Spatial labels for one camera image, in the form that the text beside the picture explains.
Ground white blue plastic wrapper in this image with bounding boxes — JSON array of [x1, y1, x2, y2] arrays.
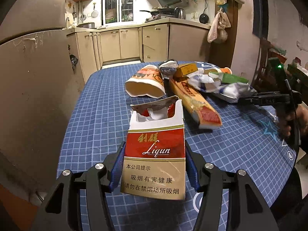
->
[[212, 82, 257, 104]]

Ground red Liqun cigarette pack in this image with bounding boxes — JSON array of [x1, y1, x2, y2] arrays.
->
[[121, 95, 186, 200]]

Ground orange bicycle paper cup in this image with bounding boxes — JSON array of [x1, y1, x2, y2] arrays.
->
[[125, 65, 166, 99]]

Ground beige kitchen cabinets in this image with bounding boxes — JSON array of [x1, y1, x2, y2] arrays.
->
[[65, 17, 210, 85]]

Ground black trash bag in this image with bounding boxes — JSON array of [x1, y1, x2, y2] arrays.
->
[[68, 44, 78, 71]]

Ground kitchen window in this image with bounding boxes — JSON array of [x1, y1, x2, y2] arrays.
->
[[102, 0, 134, 25]]

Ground person's hand on gripper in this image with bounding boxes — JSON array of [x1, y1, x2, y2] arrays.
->
[[276, 103, 308, 137]]

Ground wooden chair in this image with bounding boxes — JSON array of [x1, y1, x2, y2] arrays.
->
[[252, 38, 287, 92]]

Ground green flat carton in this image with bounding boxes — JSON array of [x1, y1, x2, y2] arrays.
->
[[208, 72, 249, 84]]

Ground small orange white cup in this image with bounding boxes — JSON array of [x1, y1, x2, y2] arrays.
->
[[204, 67, 233, 75]]

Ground orange long snack box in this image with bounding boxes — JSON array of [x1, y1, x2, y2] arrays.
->
[[169, 79, 222, 130]]

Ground crumpled white blue bag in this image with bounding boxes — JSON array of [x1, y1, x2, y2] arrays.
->
[[187, 74, 221, 93]]

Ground hanging pink cloth bag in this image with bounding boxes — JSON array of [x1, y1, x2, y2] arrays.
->
[[207, 8, 231, 44]]

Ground yellow small carton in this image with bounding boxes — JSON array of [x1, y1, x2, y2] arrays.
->
[[173, 63, 198, 78]]

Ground hanging black small pan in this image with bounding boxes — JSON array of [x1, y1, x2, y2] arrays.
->
[[199, 0, 209, 24]]

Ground steel kettle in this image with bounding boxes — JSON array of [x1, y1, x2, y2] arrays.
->
[[174, 7, 186, 19]]

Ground beige refrigerator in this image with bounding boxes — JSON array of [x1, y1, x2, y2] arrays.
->
[[1, 0, 80, 191]]

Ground black frying pan on stove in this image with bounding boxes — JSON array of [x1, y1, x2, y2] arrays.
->
[[140, 8, 175, 16]]

